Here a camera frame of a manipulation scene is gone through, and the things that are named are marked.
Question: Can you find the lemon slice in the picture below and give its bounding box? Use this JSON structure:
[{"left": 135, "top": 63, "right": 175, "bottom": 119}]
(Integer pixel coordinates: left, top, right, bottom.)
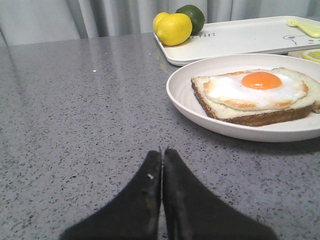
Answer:
[{"left": 302, "top": 48, "right": 320, "bottom": 63}]

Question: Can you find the front yellow lemon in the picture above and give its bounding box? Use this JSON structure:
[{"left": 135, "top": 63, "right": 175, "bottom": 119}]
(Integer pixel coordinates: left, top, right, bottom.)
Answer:
[{"left": 155, "top": 13, "right": 193, "bottom": 46}]

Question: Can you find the white round plate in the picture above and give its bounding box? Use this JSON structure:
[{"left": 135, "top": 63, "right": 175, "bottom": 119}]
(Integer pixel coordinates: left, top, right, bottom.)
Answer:
[{"left": 166, "top": 53, "right": 320, "bottom": 143}]

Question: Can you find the yellow lemon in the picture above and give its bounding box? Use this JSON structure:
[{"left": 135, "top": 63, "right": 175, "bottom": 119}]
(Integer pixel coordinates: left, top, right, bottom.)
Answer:
[
  {"left": 155, "top": 13, "right": 193, "bottom": 46},
  {"left": 152, "top": 12, "right": 169, "bottom": 34}
]

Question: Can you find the wooden cutting board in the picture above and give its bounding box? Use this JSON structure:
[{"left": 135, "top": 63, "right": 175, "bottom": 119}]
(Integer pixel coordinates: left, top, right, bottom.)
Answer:
[{"left": 287, "top": 50, "right": 307, "bottom": 58}]

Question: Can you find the pale yellow plastic fork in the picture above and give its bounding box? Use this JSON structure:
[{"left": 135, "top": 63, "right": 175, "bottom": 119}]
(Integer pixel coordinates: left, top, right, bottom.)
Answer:
[{"left": 286, "top": 19, "right": 320, "bottom": 38}]

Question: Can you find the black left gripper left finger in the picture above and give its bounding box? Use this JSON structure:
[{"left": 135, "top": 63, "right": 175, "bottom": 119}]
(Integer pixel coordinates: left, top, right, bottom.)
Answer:
[{"left": 60, "top": 150, "right": 162, "bottom": 240}]

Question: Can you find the rear yellow lemon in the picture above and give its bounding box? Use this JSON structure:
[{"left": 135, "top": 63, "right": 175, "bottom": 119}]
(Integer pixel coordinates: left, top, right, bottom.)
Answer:
[{"left": 152, "top": 12, "right": 169, "bottom": 34}]

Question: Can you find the fried egg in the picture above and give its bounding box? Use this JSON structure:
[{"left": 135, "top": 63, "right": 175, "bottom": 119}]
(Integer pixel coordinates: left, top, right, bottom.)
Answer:
[{"left": 203, "top": 71, "right": 309, "bottom": 111}]

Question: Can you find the grey curtain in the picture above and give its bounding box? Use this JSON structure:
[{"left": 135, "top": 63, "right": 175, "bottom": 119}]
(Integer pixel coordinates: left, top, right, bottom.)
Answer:
[{"left": 0, "top": 0, "right": 320, "bottom": 47}]

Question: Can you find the white rectangular tray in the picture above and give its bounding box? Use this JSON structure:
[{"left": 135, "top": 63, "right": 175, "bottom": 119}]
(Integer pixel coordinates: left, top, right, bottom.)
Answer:
[{"left": 159, "top": 16, "right": 320, "bottom": 66}]

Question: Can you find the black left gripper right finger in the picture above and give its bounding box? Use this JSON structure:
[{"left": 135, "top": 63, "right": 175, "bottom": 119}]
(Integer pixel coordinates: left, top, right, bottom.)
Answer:
[{"left": 162, "top": 148, "right": 277, "bottom": 240}]

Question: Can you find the green lime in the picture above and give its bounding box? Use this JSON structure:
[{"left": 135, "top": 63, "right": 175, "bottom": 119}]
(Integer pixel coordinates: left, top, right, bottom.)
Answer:
[{"left": 175, "top": 4, "right": 205, "bottom": 35}]

